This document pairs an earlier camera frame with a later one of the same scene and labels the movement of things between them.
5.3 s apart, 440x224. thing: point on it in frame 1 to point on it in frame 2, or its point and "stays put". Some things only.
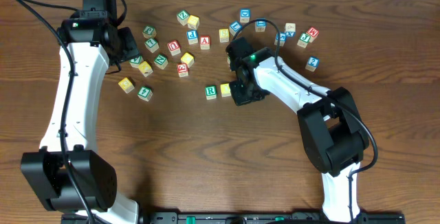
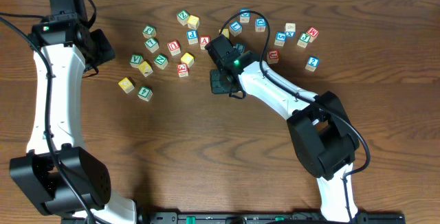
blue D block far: x=245 y=15 stays put
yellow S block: x=224 y=35 stays put
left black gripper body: x=128 y=45 to x=104 y=49
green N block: x=161 y=61 stays put
